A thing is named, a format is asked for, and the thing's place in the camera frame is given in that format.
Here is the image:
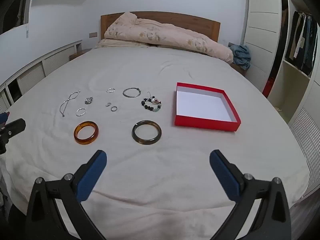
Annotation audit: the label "blue crumpled cloth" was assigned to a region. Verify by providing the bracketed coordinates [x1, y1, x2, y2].
[229, 44, 251, 71]

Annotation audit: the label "silver chain bracelet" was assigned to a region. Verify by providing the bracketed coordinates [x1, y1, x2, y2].
[59, 90, 81, 117]

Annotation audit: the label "white slatted panel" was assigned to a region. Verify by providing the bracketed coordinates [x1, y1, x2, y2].
[290, 107, 320, 195]

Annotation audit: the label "beige floral duvet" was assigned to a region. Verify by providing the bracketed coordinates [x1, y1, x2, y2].
[104, 12, 234, 64]

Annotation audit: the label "red shallow box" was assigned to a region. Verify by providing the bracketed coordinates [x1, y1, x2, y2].
[174, 82, 241, 132]

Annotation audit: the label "beaded charm bracelet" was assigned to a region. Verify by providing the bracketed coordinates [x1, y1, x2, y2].
[141, 92, 162, 112]

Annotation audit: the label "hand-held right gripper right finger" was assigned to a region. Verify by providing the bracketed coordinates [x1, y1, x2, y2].
[209, 149, 292, 240]

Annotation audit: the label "white wardrobe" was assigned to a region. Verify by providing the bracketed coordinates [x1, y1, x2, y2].
[244, 0, 282, 93]

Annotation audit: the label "dark brown bangle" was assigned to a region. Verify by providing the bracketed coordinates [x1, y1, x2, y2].
[132, 120, 162, 145]

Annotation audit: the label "wooden headboard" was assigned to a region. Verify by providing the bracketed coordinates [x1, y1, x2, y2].
[100, 11, 221, 43]

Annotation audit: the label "thin silver bangle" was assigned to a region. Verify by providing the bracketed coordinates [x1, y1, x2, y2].
[122, 87, 141, 98]

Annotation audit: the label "cream pillow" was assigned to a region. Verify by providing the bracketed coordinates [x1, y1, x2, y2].
[94, 39, 150, 49]

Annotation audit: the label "white open shelf unit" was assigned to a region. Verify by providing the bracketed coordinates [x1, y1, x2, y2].
[269, 0, 320, 128]

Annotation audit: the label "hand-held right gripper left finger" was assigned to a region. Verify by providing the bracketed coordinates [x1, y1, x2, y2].
[25, 150, 108, 240]

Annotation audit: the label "red bag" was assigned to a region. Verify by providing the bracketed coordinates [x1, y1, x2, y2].
[262, 79, 274, 98]

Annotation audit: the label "white low cabinet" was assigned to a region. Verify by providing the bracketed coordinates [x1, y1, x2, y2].
[0, 40, 83, 113]

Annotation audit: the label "amber bangle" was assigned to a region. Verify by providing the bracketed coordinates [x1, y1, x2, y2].
[73, 121, 99, 145]

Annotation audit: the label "hanging clothes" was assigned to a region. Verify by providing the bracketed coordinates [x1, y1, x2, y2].
[285, 10, 319, 75]

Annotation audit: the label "white bed sheet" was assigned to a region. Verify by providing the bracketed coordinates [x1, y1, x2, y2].
[5, 47, 310, 240]

